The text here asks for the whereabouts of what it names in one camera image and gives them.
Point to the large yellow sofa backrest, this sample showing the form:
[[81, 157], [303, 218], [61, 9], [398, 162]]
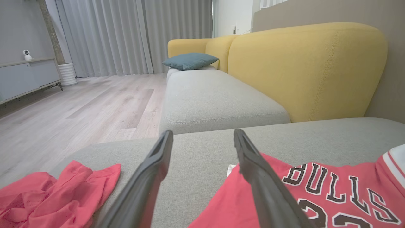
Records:
[[300, 72]]

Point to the red Bulls basketball jersey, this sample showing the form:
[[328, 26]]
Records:
[[234, 202]]

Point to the yellow sofa armrest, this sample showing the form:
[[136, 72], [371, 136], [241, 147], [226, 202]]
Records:
[[186, 47]]

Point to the plain red mesh garment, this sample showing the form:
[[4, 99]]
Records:
[[63, 196]]

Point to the white security camera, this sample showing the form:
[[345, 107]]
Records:
[[27, 55]]

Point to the grey sofa seat cushion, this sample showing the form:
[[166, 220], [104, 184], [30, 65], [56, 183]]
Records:
[[177, 73], [215, 98]]

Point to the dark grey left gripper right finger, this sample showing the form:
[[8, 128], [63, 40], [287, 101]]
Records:
[[265, 190]]

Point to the darker grey curtain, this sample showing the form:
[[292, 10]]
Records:
[[180, 28]]

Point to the pale grey curtain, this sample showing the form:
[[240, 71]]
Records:
[[104, 38]]

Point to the grey low cabinet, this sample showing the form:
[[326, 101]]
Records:
[[25, 79]]

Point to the large grey sofa chaise cushion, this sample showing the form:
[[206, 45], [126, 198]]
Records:
[[202, 158]]

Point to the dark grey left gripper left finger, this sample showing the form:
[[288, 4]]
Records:
[[142, 190]]

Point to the white ribbed plant pot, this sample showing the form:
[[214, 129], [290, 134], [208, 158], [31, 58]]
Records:
[[67, 74]]

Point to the brown plant trunk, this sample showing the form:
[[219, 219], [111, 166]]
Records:
[[52, 34]]

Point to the teal throw pillow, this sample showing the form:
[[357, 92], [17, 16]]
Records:
[[191, 60]]

